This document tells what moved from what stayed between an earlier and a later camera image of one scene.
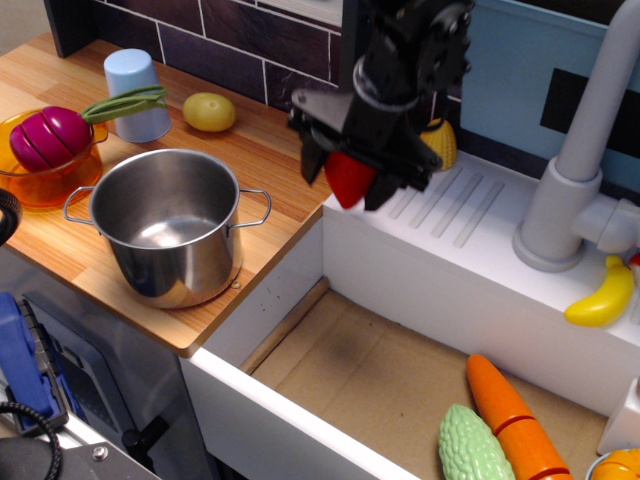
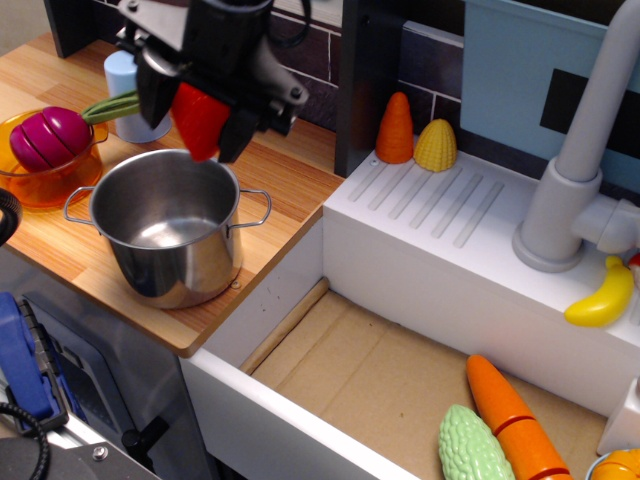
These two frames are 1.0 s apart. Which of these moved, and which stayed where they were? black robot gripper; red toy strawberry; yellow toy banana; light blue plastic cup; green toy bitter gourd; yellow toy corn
Moved: red toy strawberry; black robot gripper
Stayed: green toy bitter gourd; yellow toy banana; yellow toy corn; light blue plastic cup
